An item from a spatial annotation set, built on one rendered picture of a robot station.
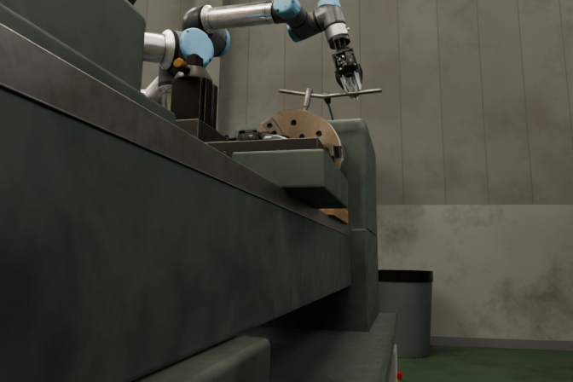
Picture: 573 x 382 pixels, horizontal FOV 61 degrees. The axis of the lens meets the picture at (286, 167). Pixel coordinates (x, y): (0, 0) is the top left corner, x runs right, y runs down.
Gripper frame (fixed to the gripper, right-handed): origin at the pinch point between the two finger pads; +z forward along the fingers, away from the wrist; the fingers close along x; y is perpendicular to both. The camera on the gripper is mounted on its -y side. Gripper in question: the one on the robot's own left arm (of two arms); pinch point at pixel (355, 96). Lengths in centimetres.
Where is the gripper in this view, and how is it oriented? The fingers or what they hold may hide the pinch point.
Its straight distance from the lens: 164.8
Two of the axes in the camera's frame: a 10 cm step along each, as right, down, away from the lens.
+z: 2.3, 9.4, -2.3
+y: -2.3, -1.8, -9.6
